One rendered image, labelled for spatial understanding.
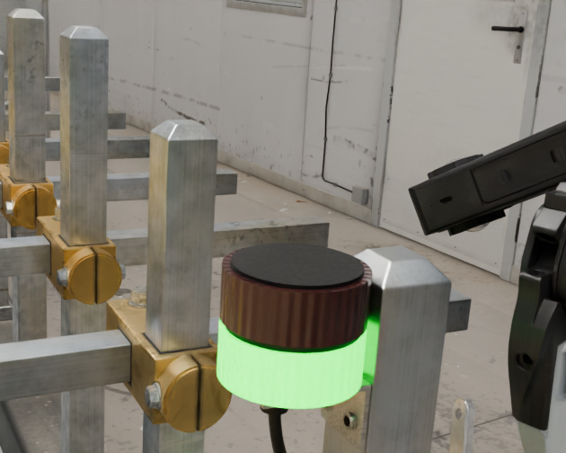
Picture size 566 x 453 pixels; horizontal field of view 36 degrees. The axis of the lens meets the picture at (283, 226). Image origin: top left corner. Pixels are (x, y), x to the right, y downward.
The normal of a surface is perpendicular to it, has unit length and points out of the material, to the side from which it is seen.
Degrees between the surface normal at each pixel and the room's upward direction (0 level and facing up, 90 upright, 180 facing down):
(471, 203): 91
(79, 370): 90
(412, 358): 90
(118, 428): 0
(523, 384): 113
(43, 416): 0
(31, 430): 0
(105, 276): 90
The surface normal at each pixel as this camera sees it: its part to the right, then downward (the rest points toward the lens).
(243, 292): -0.67, 0.16
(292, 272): 0.07, -0.96
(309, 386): 0.26, 0.28
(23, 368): 0.46, 0.27
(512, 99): -0.83, 0.10
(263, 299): -0.44, 0.22
